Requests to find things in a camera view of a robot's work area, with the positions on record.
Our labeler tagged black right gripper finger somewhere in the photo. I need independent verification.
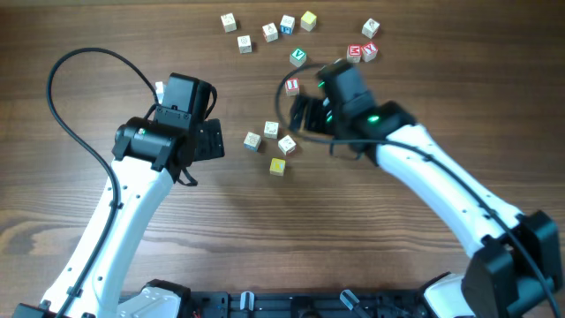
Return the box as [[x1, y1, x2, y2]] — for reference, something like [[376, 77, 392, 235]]
[[290, 95, 309, 131], [304, 97, 331, 134]]

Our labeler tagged wooden block red side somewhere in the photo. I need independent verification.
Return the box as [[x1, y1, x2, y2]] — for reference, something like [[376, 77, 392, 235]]
[[264, 121, 279, 140]]

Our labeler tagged wooden block hand drawing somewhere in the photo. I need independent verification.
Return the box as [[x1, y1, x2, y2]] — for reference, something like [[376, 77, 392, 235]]
[[278, 135, 297, 155]]

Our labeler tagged wooden block blue side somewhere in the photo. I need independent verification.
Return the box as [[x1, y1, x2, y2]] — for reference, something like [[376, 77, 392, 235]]
[[244, 132, 261, 152]]

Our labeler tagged yellow letter K block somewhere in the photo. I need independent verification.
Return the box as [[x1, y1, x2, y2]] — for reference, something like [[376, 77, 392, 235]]
[[269, 158, 286, 176]]

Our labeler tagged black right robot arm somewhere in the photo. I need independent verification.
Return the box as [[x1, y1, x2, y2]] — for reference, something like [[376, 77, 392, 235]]
[[290, 60, 563, 317]]

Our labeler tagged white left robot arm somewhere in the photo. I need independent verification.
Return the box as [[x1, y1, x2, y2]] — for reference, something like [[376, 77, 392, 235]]
[[13, 73, 224, 317]]

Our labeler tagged red letter I block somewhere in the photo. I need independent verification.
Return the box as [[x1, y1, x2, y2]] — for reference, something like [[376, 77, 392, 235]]
[[284, 78, 300, 96]]

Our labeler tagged red letter M block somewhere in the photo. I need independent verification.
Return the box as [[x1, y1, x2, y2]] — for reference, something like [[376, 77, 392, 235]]
[[346, 44, 362, 64]]

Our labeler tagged green letter V block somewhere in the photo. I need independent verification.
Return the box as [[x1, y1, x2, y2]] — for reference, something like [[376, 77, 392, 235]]
[[290, 48, 307, 67]]

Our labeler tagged red letter Y block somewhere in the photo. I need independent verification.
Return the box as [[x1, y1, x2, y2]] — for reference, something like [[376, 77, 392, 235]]
[[361, 42, 379, 63]]

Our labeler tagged wooden block red number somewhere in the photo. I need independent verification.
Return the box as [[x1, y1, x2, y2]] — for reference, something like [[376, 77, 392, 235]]
[[361, 18, 380, 39]]

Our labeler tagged wooden block green side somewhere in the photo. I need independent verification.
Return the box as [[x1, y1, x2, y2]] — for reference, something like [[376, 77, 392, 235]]
[[237, 35, 252, 54]]

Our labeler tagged wooden block red drawing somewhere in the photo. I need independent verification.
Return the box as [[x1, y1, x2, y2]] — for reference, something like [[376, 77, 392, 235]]
[[261, 23, 279, 42]]

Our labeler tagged blue letter P block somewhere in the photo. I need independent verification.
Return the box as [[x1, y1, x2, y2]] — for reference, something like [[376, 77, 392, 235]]
[[280, 15, 296, 34]]

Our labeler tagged plain wooden block far left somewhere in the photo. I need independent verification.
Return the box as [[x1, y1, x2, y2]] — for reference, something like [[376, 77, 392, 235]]
[[220, 13, 237, 33]]

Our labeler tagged yellow top wooden block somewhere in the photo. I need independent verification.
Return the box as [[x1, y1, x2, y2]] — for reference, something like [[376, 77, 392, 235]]
[[300, 11, 317, 32]]

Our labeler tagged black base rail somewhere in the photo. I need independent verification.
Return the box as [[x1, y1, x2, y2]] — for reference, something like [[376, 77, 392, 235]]
[[180, 290, 432, 318]]

